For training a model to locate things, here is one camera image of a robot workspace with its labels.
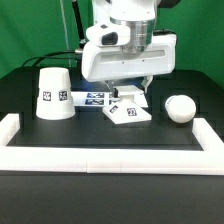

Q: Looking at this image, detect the black cable with connector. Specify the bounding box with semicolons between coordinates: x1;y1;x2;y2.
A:
21;48;88;68

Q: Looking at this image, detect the white fiducial marker sheet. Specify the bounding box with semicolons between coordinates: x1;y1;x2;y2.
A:
70;91;149;109

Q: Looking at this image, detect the white U-shaped border frame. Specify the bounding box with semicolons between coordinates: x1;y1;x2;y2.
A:
0;114;224;175

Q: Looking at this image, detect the white lamp base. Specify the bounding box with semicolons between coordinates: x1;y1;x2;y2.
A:
102;85;151;124

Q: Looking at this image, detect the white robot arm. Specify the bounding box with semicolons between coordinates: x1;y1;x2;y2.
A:
81;0;181;87

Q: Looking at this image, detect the white lamp bulb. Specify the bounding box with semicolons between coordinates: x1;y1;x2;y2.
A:
165;95;196;123

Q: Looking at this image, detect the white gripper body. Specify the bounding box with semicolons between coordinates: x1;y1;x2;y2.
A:
81;34;176;82

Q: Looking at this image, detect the white lamp shade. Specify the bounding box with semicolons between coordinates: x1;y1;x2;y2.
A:
36;67;75;120

